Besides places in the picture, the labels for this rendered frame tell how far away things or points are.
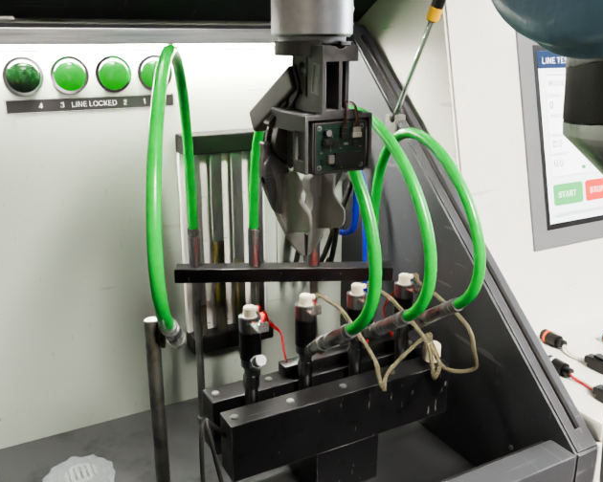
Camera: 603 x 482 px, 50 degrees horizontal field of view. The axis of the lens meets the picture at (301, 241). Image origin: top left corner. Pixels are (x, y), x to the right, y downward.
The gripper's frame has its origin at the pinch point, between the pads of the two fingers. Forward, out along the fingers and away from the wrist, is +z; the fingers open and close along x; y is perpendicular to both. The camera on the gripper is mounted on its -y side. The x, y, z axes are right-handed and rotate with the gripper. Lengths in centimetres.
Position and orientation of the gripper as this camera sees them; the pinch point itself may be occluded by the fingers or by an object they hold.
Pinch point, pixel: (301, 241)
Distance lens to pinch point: 68.1
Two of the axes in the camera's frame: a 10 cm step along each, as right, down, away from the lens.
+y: 4.8, 2.6, -8.4
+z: 0.0, 9.5, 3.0
